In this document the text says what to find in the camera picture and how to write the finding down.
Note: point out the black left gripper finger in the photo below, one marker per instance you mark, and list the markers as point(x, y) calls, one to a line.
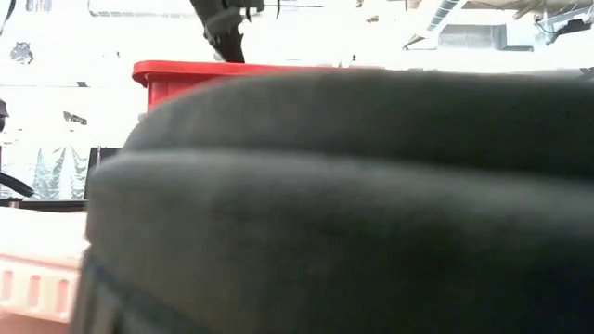
point(233, 48)

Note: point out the red plastic bin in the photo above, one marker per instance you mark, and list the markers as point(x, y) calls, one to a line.
point(167, 76)

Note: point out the black ceiling fixture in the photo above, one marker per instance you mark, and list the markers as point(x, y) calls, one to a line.
point(21, 52)

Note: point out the grey tarp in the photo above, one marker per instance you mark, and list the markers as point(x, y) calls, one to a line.
point(55, 174)

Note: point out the grey ceiling duct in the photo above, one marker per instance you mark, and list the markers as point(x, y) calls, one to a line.
point(473, 37)

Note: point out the black table frame rail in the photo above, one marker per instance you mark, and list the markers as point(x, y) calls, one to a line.
point(46, 204)

